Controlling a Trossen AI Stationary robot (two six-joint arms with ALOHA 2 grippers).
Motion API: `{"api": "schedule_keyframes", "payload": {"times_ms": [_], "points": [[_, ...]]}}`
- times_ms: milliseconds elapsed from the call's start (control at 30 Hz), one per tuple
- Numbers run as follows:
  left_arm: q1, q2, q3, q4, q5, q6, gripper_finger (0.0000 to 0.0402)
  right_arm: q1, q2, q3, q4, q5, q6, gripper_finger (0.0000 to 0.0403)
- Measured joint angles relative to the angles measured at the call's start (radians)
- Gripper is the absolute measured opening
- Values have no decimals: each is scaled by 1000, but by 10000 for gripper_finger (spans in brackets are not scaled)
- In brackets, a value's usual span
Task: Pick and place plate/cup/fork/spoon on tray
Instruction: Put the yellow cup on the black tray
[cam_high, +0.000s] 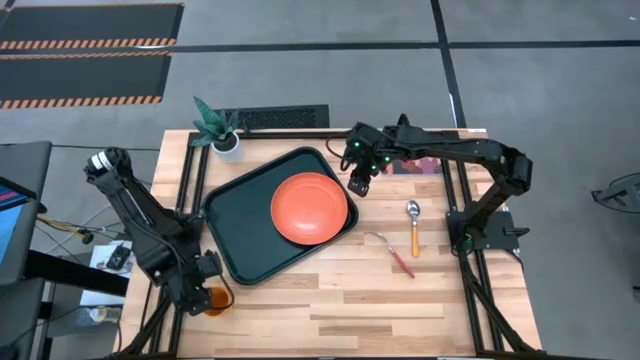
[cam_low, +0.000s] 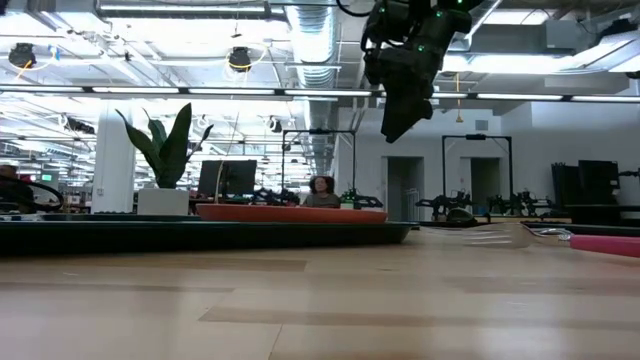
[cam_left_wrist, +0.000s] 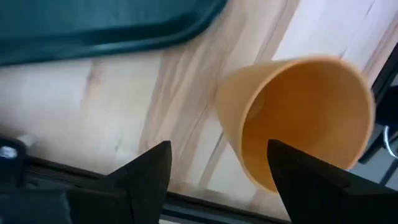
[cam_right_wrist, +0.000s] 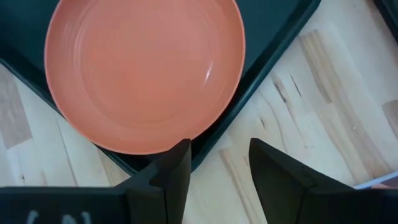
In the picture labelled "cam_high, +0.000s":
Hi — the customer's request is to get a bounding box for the dark green plastic tray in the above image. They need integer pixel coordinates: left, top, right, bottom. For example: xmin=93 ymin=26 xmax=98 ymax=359
xmin=201 ymin=145 xmax=360 ymax=286

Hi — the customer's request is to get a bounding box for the black hazard-striped floor mat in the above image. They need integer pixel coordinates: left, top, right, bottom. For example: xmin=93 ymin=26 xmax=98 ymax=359
xmin=0 ymin=2 xmax=185 ymax=51
xmin=0 ymin=49 xmax=174 ymax=110

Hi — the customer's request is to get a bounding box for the black aluminium table frame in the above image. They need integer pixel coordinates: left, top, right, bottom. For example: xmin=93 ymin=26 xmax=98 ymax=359
xmin=107 ymin=128 xmax=551 ymax=360

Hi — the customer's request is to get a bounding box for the colourful printed card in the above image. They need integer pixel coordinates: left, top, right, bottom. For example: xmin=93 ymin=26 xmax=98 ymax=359
xmin=382 ymin=157 xmax=444 ymax=176

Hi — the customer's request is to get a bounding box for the small black handheld device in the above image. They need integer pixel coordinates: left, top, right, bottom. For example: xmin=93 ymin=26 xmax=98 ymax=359
xmin=105 ymin=243 xmax=132 ymax=271

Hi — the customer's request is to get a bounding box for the spoon with orange handle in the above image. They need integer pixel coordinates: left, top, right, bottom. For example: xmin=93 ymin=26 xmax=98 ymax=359
xmin=405 ymin=199 xmax=422 ymax=259

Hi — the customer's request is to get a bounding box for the white plant pot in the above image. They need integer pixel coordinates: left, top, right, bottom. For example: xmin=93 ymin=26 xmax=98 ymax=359
xmin=211 ymin=132 xmax=242 ymax=164

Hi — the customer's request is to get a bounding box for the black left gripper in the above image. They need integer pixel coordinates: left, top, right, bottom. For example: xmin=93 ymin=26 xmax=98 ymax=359
xmin=168 ymin=258 xmax=225 ymax=317

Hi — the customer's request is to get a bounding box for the black side desk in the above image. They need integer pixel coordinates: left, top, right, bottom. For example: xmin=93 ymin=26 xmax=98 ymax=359
xmin=22 ymin=249 xmax=130 ymax=297

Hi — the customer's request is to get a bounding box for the clear plastic bottle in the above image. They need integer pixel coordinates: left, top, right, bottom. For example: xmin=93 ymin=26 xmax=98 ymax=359
xmin=82 ymin=305 xmax=123 ymax=325

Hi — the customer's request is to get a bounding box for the yellow cable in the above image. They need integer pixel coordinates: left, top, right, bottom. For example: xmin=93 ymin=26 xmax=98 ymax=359
xmin=35 ymin=214 xmax=96 ymax=239

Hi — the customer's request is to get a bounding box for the orange plastic cup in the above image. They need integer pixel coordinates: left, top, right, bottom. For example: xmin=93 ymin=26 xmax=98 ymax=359
xmin=203 ymin=285 xmax=232 ymax=317

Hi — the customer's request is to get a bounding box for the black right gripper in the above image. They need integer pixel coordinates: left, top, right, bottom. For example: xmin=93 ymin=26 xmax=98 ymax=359
xmin=345 ymin=122 xmax=397 ymax=197

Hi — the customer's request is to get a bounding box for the green artificial plant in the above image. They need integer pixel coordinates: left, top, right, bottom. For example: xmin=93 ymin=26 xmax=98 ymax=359
xmin=191 ymin=95 xmax=241 ymax=149

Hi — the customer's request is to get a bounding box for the white paper sheet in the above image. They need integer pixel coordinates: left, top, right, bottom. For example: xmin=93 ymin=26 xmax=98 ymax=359
xmin=79 ymin=239 xmax=136 ymax=307

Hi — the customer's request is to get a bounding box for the dark grey laptop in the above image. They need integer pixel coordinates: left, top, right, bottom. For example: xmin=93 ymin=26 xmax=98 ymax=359
xmin=0 ymin=140 xmax=54 ymax=286

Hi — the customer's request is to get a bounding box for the black floor vent grille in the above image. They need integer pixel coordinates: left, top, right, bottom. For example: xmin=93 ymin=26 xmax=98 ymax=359
xmin=219 ymin=103 xmax=331 ymax=130

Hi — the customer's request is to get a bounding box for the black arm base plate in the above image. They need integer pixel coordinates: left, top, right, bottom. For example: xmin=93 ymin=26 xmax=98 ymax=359
xmin=446 ymin=207 xmax=531 ymax=251

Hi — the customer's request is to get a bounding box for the orange round plate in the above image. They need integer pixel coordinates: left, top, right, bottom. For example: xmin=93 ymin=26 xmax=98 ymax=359
xmin=270 ymin=172 xmax=350 ymax=247

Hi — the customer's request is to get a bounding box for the fork with red handle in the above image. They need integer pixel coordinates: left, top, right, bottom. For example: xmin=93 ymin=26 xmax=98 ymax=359
xmin=367 ymin=231 xmax=417 ymax=280

